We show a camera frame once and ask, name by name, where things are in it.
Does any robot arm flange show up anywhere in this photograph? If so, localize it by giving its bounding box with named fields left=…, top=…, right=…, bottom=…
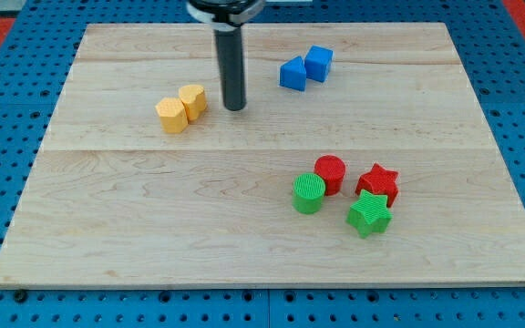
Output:
left=187, top=0, right=266, bottom=26

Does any green star block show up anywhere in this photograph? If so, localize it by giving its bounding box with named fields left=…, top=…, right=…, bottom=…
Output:
left=346, top=190, right=393, bottom=239

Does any red star block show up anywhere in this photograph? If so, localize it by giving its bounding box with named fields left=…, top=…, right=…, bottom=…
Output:
left=355, top=163, right=399, bottom=208

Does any green cylinder block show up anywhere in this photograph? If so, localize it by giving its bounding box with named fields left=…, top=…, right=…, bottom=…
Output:
left=292, top=172, right=325, bottom=214

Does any red cylinder block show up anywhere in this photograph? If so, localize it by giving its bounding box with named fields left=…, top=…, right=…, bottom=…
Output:
left=314, top=155, right=346, bottom=196

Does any yellow heart block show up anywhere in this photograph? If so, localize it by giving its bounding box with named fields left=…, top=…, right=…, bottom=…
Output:
left=178, top=84, right=207, bottom=121

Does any blue triangle block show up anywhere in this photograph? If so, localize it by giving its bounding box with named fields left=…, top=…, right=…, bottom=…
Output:
left=279, top=56, right=306, bottom=91

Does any wooden board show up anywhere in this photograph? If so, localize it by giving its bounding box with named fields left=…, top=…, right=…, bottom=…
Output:
left=0, top=23, right=525, bottom=290

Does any yellow hexagon block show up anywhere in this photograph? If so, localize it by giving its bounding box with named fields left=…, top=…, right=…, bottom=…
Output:
left=155, top=97, right=189, bottom=134

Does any blue cube block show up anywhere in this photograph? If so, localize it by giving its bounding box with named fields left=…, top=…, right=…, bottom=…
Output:
left=304, top=45, right=334, bottom=82

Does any black cylindrical pointer rod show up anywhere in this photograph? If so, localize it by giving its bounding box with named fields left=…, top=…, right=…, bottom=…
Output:
left=213, top=23, right=246, bottom=111

